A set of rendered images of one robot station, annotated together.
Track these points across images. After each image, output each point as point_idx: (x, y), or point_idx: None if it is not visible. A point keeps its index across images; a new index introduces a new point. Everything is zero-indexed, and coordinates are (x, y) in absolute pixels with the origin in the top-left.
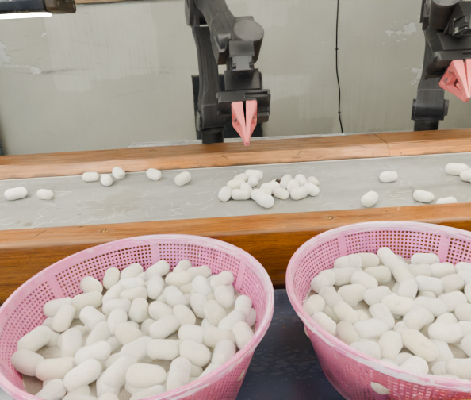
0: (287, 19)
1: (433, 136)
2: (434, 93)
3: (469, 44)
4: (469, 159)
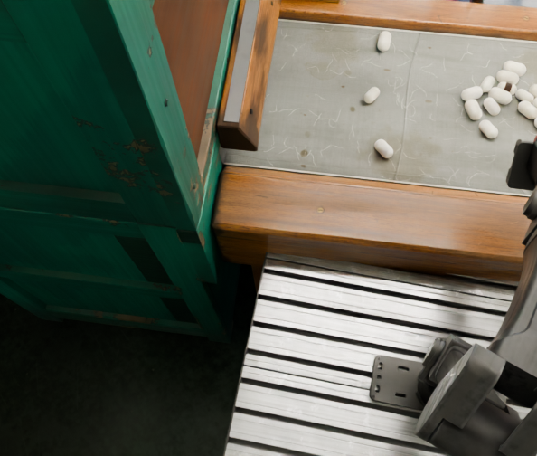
0: None
1: (525, 221)
2: (467, 346)
3: None
4: (501, 168)
